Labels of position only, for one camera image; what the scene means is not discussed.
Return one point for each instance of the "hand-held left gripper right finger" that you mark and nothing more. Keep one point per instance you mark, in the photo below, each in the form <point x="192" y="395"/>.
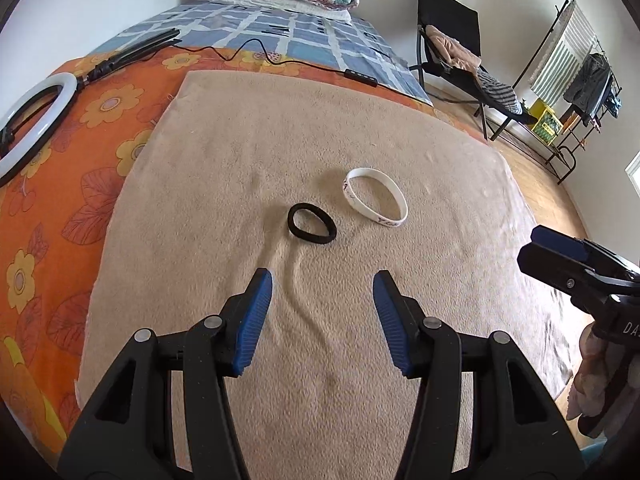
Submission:
<point x="392" y="322"/>

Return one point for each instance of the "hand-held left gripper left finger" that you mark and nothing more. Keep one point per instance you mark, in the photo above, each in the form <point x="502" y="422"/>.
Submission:
<point x="255" y="320"/>

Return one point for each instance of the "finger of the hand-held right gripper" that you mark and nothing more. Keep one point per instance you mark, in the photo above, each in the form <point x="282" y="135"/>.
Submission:
<point x="550" y="270"/>
<point x="560" y="242"/>

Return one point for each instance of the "person's right hand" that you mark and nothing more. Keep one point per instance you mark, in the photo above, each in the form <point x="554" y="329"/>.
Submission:
<point x="590" y="375"/>

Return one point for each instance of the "black clothes rack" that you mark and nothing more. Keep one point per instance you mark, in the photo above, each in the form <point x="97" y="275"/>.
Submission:
<point x="561" y="149"/>

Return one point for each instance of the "window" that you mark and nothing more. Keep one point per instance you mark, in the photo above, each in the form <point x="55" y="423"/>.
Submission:
<point x="634" y="172"/>

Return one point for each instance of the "white rubber wristband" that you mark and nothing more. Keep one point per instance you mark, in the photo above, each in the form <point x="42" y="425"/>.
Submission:
<point x="402" y="207"/>

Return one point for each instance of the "yellow plastic crate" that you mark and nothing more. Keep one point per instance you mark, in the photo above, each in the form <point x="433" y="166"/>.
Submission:
<point x="544" y="122"/>

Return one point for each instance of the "person's teal trousers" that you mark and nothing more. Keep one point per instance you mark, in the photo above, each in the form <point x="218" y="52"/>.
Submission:
<point x="596" y="449"/>

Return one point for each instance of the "teal hanging garment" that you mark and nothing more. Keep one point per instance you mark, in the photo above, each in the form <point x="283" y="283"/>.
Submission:
<point x="614" y="102"/>

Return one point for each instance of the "dark hanging jacket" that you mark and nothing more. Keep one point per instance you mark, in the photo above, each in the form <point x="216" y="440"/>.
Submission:
<point x="587" y="85"/>

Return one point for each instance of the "striped garment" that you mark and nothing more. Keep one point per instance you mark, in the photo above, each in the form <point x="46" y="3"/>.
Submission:
<point x="500" y="92"/>

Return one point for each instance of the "green striped towel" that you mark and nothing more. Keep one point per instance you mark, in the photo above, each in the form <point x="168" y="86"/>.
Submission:
<point x="565" y="55"/>

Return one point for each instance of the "beige fleece blanket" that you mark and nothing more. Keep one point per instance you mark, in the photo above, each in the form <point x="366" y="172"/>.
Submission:
<point x="300" y="135"/>

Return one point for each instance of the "beige garment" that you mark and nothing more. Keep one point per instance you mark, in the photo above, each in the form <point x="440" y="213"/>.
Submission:
<point x="455" y="50"/>

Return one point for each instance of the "orange floral bed sheet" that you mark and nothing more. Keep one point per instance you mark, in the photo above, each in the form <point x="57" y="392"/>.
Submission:
<point x="60" y="210"/>

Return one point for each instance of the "black inline controller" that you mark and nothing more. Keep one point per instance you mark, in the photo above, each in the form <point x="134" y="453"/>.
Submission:
<point x="360" y="75"/>

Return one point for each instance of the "black folding chair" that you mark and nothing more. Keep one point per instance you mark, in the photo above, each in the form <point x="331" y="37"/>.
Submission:
<point x="450" y="10"/>

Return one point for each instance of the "blue plaid bed sheet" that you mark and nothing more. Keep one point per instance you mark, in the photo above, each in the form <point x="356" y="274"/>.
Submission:
<point x="300" y="30"/>

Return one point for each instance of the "black tripod stand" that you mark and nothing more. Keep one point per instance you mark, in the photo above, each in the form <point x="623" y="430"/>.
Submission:
<point x="135" y="50"/>

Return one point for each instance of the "white pillow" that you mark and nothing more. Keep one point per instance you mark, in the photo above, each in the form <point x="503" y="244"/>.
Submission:
<point x="260" y="2"/>

